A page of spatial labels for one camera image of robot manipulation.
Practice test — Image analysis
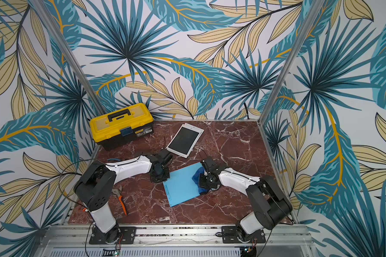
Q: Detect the orange handled cutter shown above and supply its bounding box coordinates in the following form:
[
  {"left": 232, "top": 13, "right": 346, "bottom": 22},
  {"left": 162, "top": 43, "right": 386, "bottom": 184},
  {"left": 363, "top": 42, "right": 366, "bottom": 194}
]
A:
[{"left": 112, "top": 188, "right": 128, "bottom": 215}]

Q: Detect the blue framed drawing tablet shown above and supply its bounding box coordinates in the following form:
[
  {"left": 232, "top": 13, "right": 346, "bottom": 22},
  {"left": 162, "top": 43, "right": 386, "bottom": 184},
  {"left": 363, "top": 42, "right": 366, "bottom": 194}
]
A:
[{"left": 163, "top": 162, "right": 202, "bottom": 207}]

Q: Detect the left aluminium corner post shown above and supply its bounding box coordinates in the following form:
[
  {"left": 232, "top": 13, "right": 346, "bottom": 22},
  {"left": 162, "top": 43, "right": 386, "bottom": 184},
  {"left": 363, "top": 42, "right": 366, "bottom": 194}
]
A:
[{"left": 31, "top": 0, "right": 106, "bottom": 116}]

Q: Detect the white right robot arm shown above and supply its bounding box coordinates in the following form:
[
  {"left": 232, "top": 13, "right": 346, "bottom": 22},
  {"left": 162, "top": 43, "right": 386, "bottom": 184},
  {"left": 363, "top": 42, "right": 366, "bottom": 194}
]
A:
[{"left": 192, "top": 157, "right": 293, "bottom": 244}]

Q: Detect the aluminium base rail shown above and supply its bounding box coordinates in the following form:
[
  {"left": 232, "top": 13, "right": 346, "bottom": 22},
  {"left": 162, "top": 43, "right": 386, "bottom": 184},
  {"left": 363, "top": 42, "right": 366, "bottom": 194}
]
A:
[{"left": 34, "top": 224, "right": 319, "bottom": 257}]

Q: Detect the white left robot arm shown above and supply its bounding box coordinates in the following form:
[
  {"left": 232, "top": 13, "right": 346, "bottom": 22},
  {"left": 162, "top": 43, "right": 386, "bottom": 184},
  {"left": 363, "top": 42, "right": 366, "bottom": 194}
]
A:
[{"left": 74, "top": 149, "right": 173, "bottom": 244}]

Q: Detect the blue microfiber cloth black trim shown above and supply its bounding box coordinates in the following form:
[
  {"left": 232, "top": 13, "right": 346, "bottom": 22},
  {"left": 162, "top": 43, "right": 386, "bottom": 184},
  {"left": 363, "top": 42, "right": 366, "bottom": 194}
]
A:
[{"left": 192, "top": 167, "right": 209, "bottom": 196}]

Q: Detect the right aluminium corner post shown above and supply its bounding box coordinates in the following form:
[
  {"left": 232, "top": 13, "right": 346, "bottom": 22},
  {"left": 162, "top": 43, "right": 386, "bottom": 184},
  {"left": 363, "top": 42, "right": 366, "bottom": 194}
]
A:
[{"left": 258, "top": 0, "right": 324, "bottom": 127}]

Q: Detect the aluminium corner post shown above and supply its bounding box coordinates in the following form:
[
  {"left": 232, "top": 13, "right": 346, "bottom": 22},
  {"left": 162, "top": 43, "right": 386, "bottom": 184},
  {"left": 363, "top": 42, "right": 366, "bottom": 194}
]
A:
[
  {"left": 31, "top": 0, "right": 106, "bottom": 116},
  {"left": 258, "top": 0, "right": 324, "bottom": 127}
]

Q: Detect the white drawing tablet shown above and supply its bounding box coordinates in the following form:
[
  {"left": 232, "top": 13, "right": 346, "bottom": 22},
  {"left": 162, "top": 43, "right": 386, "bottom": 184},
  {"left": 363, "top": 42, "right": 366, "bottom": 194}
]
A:
[{"left": 166, "top": 123, "right": 204, "bottom": 158}]

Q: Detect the yellow black toolbox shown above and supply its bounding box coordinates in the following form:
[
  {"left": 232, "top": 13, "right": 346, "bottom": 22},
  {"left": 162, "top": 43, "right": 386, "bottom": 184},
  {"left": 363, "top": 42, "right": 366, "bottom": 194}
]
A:
[{"left": 90, "top": 103, "right": 153, "bottom": 151}]

